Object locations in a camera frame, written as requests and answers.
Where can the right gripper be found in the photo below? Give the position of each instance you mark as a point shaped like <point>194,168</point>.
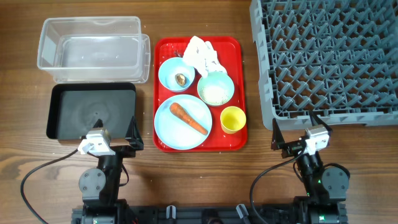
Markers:
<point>290,149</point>

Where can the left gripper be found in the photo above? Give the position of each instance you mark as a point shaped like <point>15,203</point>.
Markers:
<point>134,140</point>

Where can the white napkin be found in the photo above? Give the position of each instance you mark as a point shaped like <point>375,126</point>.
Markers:
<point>201,55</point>

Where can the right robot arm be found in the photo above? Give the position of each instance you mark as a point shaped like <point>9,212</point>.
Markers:
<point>325,184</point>

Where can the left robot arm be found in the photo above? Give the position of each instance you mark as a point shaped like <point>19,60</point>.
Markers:
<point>100,185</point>

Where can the grey dishwasher rack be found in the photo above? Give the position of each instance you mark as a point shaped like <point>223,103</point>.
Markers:
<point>337,59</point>

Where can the black tray bin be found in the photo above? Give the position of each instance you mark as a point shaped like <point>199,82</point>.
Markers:
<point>75,108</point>

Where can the light blue plate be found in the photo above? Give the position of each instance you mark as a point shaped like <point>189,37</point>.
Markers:
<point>175,132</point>

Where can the orange carrot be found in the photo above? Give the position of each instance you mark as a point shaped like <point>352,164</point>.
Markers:
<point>178,111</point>

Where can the yellow cup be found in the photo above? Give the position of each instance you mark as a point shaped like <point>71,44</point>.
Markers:
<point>233,119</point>

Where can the small blue bowl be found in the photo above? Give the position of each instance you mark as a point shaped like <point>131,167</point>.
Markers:
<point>172,67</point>

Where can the brown mushroom piece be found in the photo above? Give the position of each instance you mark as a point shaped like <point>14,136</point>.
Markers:
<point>181,79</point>

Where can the red serving tray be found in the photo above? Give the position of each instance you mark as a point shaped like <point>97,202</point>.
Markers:
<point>229,54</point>

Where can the green bowl with rice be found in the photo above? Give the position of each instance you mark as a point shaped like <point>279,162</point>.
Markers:
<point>216,89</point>

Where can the clear plastic bin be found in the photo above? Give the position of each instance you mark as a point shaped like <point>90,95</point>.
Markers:
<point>94,49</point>

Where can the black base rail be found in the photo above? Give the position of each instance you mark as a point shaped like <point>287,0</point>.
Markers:
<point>202,214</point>

